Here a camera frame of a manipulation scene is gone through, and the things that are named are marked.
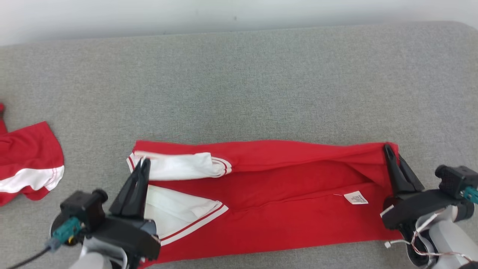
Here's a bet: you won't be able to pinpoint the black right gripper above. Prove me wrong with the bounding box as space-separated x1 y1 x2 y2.
382 144 475 230

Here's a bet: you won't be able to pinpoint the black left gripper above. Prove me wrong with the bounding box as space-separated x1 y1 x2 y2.
88 158 161 261

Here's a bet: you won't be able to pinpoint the red white sports shorts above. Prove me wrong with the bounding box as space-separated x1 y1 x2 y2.
0 103 65 207

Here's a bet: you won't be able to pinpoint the red white numbered jersey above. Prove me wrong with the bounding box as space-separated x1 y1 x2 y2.
126 140 406 269

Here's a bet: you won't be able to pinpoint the thin red white wire bundle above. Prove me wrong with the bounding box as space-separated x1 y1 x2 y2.
385 213 478 262

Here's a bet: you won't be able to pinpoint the thin black cable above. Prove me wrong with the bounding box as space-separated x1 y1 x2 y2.
7 245 56 269

